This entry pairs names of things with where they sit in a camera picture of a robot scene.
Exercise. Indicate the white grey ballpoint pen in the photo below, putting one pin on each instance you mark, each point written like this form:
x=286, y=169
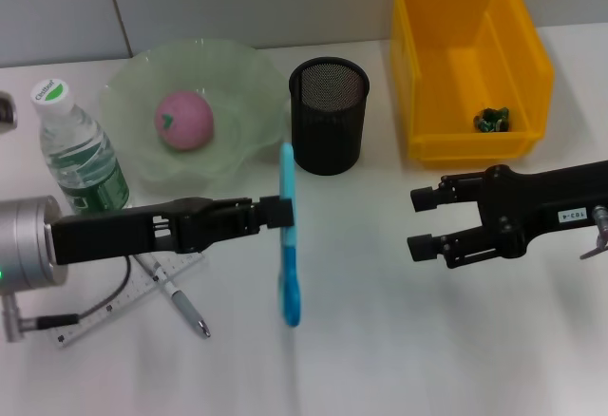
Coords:
x=187, y=309

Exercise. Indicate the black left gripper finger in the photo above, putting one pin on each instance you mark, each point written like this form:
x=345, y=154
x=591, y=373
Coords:
x=278, y=212

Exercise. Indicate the yellow plastic bin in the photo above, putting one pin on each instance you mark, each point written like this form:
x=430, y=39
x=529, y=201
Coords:
x=470, y=64

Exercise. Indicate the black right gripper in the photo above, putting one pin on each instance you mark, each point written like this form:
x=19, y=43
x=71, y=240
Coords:
x=546, y=212

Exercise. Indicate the clear green-label water bottle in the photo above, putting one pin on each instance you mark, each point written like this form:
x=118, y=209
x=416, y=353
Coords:
x=81, y=164

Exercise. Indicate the clear plastic ruler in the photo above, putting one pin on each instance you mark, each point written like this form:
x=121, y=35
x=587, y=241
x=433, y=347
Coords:
x=95, y=318

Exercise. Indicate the pink peach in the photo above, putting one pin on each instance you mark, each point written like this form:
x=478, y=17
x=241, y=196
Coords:
x=187, y=121

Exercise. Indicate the green glass fruit plate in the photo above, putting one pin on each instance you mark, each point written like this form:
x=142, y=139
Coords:
x=228, y=102

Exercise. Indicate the blue scissors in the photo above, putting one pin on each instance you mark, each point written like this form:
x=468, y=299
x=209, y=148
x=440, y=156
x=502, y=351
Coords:
x=289, y=269

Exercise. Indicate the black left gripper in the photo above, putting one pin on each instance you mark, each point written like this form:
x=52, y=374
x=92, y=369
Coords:
x=119, y=235

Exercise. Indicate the black mesh pen cup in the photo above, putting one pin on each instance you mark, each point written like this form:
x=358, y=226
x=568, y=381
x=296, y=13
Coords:
x=328, y=121

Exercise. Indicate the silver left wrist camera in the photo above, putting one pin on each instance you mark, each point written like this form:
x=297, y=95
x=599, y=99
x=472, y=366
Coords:
x=7, y=114

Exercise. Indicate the green plastic wrapper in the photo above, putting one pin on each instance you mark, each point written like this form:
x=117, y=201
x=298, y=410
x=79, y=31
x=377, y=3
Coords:
x=491, y=120

